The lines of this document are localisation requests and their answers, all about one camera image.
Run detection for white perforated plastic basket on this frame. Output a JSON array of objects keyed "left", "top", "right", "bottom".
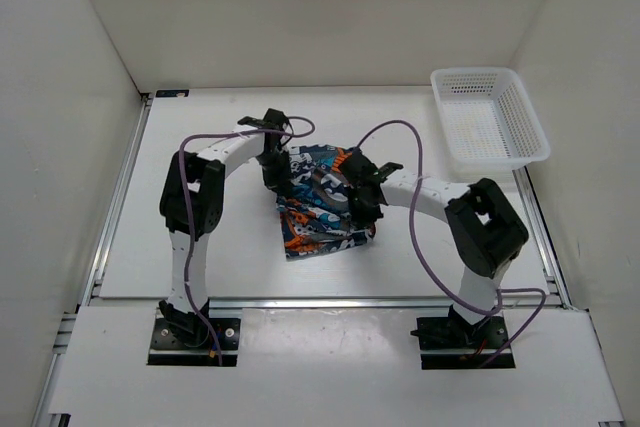
[{"left": 430, "top": 67, "right": 551, "bottom": 174}]

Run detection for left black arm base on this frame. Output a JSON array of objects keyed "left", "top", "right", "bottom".
[{"left": 147, "top": 301, "right": 241, "bottom": 367}]

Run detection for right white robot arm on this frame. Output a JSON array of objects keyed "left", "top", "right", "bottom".
[{"left": 339, "top": 150, "right": 529, "bottom": 347}]

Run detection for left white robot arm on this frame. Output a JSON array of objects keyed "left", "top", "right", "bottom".
[{"left": 159, "top": 109, "right": 293, "bottom": 347}]

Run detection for colourful patterned shorts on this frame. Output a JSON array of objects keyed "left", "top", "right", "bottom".
[{"left": 276, "top": 144, "right": 376, "bottom": 260}]

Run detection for aluminium front rail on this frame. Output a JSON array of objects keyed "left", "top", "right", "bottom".
[{"left": 88, "top": 293, "right": 563, "bottom": 310}]

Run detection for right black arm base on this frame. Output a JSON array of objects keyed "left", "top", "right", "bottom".
[{"left": 410, "top": 306, "right": 516, "bottom": 370}]

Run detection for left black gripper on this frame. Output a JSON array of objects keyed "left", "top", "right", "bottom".
[{"left": 255, "top": 149, "right": 294, "bottom": 200}]

